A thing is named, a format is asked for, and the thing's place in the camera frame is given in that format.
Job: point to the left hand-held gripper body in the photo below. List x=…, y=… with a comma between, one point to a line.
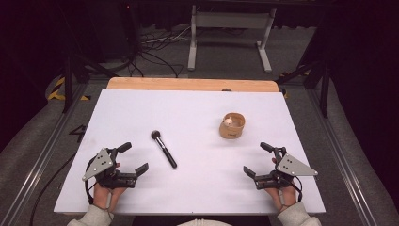
x=102, y=163

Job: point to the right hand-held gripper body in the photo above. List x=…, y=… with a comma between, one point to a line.
x=293, y=168

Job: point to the person's right hand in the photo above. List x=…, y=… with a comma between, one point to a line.
x=282, y=196

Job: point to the person's left hand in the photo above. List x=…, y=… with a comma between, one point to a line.
x=105, y=196

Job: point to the black makeup brush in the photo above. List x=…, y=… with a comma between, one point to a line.
x=164, y=150

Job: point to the tan round cup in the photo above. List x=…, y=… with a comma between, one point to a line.
x=231, y=128

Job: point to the small pale pink object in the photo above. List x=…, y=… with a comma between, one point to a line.
x=228, y=121

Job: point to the white table mat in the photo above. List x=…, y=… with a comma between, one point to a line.
x=194, y=182

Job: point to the black tripod stand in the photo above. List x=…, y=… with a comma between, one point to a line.
x=70, y=78
x=323, y=84

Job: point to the yellow black hazard tape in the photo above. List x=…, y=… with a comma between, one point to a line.
x=58, y=91

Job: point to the aluminium floor rail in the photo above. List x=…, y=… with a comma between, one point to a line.
x=345, y=157
x=34, y=169

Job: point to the white metal stand frame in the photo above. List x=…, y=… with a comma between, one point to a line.
x=230, y=20

